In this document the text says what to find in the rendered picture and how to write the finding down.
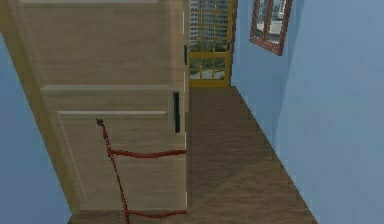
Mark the yellow framed glass door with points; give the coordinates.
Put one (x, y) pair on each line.
(210, 43)

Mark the light wooden room door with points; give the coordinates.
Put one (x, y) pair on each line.
(110, 63)

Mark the brown framed window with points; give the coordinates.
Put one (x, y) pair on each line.
(270, 25)

